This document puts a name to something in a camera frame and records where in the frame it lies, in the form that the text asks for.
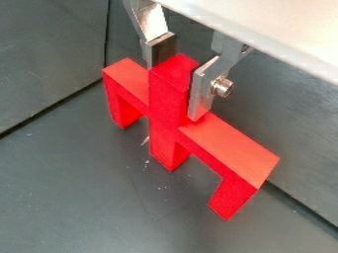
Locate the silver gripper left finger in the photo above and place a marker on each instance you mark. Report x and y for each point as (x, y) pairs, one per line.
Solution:
(158, 41)

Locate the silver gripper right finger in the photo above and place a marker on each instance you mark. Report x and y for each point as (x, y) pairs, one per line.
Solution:
(210, 80)

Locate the red cross-shaped block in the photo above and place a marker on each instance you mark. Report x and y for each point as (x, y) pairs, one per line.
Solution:
(154, 93)

